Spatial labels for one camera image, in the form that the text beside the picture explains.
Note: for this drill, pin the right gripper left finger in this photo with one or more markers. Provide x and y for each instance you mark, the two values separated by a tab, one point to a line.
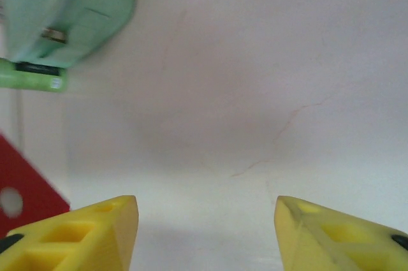
79	242

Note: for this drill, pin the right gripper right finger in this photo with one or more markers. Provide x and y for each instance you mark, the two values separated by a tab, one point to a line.
334	245

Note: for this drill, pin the red card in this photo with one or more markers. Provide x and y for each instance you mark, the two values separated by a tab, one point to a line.
32	181

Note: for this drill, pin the green roll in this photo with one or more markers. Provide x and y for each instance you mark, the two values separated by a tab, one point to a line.
32	81

